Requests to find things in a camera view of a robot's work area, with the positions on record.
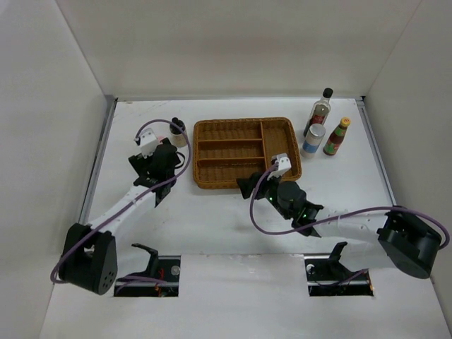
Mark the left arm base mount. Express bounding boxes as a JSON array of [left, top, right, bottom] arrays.
[[113, 243, 182, 298]]

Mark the red chili sauce bottle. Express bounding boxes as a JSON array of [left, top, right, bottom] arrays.
[[323, 117, 351, 156]]

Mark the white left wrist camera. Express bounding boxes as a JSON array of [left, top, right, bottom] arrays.
[[134, 128, 160, 158]]

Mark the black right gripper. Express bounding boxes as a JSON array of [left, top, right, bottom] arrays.
[[237, 169, 292, 220]]

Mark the black-capped small spice bottle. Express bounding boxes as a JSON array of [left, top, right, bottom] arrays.
[[169, 117, 187, 148]]

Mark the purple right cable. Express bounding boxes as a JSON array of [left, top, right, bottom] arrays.
[[249, 165, 451, 255]]

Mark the silver-lid white blue jar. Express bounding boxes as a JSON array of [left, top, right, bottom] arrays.
[[300, 124, 326, 158]]

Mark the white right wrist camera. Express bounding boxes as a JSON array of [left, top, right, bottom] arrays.
[[269, 153, 292, 178]]

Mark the tall black-capped sauce bottle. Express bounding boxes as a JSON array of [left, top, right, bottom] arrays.
[[303, 88, 333, 137]]

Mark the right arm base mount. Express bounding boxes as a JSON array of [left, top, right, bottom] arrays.
[[304, 242, 374, 297]]

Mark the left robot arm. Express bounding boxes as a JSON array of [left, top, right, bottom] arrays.
[[50, 138, 184, 295]]

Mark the brown wicker divided basket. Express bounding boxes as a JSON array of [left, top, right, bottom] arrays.
[[192, 117, 302, 189]]

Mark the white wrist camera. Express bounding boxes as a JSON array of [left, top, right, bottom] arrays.
[[134, 128, 160, 158], [269, 153, 292, 178]]

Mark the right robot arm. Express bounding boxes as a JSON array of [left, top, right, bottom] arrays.
[[237, 172, 450, 280]]

